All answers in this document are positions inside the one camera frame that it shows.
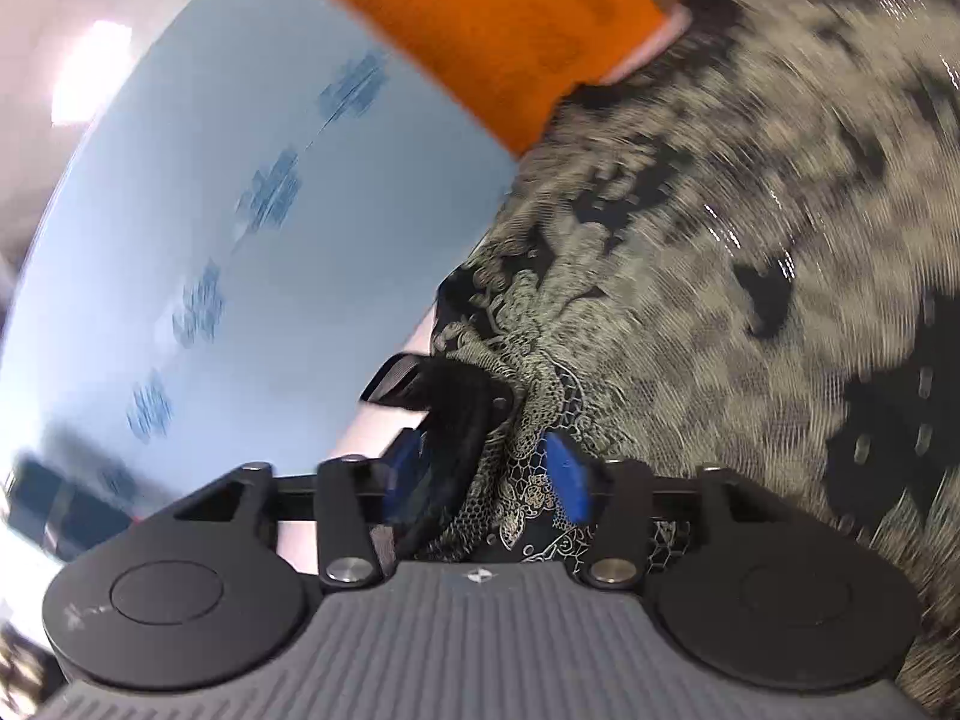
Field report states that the large light blue foam board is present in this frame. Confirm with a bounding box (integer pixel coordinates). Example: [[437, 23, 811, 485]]
[[0, 0, 520, 541]]

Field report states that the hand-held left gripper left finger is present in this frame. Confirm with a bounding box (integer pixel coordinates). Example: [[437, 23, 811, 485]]
[[174, 427, 432, 589]]

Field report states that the orange printed board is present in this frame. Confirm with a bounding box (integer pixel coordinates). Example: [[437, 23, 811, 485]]
[[266, 0, 668, 160]]

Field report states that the dark blue cylindrical can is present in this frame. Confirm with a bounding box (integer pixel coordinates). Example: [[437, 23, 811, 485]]
[[7, 457, 137, 563]]

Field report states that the black gold patterned garment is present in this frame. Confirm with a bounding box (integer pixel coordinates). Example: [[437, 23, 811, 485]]
[[362, 0, 960, 717]]

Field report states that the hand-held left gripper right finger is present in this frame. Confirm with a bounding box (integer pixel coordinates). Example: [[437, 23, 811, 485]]
[[541, 431, 782, 590]]

